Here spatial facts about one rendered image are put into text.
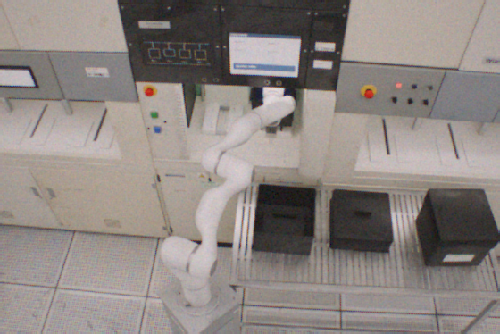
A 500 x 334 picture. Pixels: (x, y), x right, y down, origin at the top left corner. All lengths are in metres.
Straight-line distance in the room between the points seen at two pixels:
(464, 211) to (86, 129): 2.03
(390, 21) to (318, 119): 0.54
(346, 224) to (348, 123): 0.48
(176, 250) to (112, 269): 1.43
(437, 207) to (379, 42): 0.82
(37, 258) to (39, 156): 0.89
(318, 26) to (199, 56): 0.50
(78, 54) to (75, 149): 0.74
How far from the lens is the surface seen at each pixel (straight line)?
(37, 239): 3.55
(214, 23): 1.93
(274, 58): 2.00
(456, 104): 2.25
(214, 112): 2.72
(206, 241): 1.85
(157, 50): 2.05
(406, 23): 1.95
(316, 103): 2.09
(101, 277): 3.25
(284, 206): 2.46
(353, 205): 2.40
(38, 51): 2.26
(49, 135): 2.89
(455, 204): 2.37
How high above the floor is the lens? 2.79
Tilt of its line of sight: 51 degrees down
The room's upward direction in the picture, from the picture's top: straight up
